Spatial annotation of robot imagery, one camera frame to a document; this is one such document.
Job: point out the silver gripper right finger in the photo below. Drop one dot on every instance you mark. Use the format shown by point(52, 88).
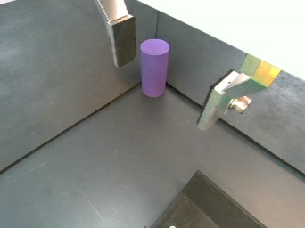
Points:
point(227, 94)

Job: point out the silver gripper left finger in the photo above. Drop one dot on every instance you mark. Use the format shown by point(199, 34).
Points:
point(120, 26)

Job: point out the purple foam cylinder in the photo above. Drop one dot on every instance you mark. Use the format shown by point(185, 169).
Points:
point(154, 66)

